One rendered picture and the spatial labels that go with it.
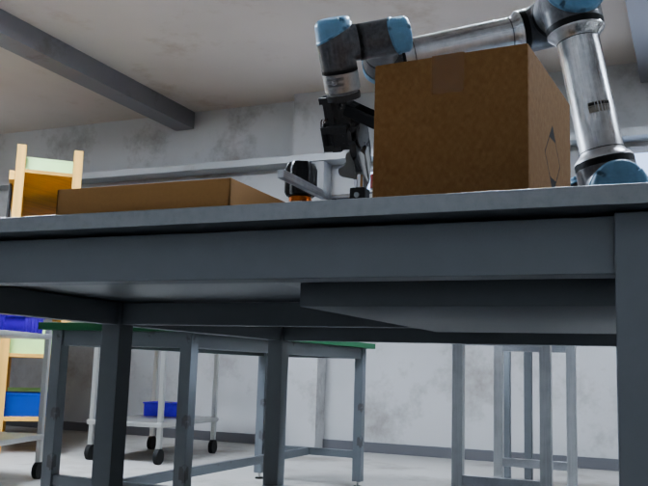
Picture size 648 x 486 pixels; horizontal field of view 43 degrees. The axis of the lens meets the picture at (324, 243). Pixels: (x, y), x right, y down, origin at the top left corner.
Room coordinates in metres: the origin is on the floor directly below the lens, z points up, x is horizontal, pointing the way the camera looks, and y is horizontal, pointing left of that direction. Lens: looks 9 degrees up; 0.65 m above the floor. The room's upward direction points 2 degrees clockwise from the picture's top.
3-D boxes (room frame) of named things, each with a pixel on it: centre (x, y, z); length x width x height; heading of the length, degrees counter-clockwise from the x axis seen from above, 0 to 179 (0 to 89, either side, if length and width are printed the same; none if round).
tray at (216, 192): (1.16, 0.17, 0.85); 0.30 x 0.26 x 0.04; 157
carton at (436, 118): (1.32, -0.25, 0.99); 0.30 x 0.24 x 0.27; 152
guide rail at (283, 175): (1.79, -0.14, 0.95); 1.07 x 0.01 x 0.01; 157
